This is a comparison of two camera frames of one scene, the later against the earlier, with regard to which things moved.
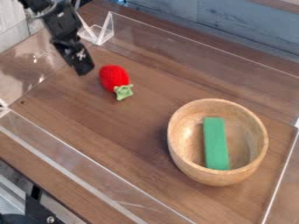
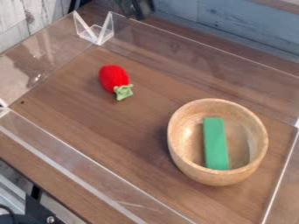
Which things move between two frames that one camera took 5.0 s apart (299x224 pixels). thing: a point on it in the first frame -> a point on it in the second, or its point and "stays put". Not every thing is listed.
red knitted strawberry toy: [115, 80] stays put
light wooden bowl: [247, 140] stays put
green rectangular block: [215, 143] stays put
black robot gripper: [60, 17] -> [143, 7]
